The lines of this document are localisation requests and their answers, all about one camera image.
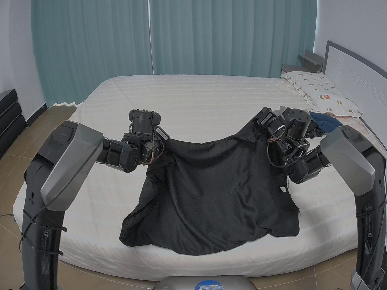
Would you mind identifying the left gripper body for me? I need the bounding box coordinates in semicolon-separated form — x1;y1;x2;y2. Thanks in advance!
154;126;171;146

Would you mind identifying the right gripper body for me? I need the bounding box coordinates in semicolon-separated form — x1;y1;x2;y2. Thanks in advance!
259;108;280;130

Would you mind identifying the black T-shirt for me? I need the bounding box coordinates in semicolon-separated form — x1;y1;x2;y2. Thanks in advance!
119;108;300;256

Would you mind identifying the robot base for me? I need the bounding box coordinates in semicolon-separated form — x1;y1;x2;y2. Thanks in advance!
154;276;254;290

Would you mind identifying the bed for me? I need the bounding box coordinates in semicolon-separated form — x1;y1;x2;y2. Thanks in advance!
12;40;387;282

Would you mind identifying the pile of clothes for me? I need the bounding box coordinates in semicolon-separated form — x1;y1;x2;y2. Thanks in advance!
278;105;343;135

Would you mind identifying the white printed pillow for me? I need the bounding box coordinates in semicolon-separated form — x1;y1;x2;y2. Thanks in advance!
281;71;363;118

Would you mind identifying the grey bedside table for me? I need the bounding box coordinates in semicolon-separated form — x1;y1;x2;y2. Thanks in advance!
281;50;324;75

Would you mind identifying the blue-green curtain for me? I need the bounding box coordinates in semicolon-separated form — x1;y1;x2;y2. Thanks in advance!
31;0;155;106
150;0;318;78

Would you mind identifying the black chest of drawers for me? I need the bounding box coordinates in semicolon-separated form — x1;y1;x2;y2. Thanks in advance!
0;89;26;159

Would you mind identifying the black cable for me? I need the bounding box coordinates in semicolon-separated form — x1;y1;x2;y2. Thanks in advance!
267;138;292;168
21;136;107;241

